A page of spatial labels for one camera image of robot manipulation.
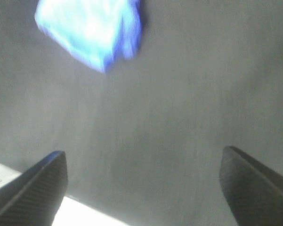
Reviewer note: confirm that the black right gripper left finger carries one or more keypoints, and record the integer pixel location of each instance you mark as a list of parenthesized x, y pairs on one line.
[(34, 197)]

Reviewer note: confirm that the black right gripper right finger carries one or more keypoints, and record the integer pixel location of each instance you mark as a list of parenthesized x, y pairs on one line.
[(253, 191)]

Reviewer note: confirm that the blue microfiber towel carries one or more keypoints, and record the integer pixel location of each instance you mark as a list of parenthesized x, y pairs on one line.
[(94, 32)]

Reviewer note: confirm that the white plastic storage bin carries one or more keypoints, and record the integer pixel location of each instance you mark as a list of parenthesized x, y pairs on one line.
[(71, 212)]

